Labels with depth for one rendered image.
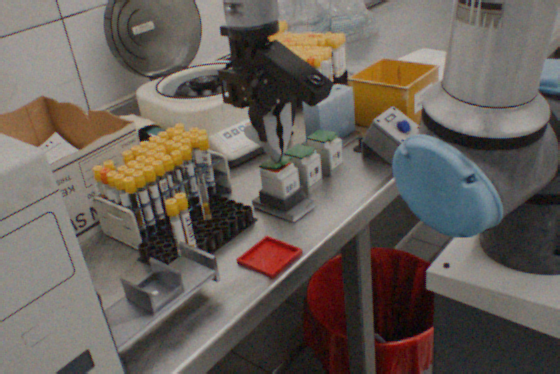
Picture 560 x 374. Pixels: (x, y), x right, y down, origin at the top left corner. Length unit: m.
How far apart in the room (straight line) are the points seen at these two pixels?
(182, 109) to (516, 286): 0.65
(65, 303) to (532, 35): 0.49
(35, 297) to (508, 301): 0.51
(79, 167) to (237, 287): 0.32
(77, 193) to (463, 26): 0.64
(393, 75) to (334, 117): 0.22
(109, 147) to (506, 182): 0.62
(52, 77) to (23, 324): 0.77
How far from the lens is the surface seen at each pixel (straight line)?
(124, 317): 0.74
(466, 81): 0.54
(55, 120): 1.21
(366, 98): 1.17
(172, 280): 0.75
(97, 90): 1.36
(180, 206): 0.81
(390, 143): 1.02
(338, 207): 0.94
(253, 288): 0.79
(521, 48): 0.53
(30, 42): 1.27
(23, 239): 0.57
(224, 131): 1.11
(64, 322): 0.63
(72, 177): 0.94
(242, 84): 0.84
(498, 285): 0.73
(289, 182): 0.91
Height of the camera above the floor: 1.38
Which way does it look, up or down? 30 degrees down
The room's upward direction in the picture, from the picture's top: 8 degrees counter-clockwise
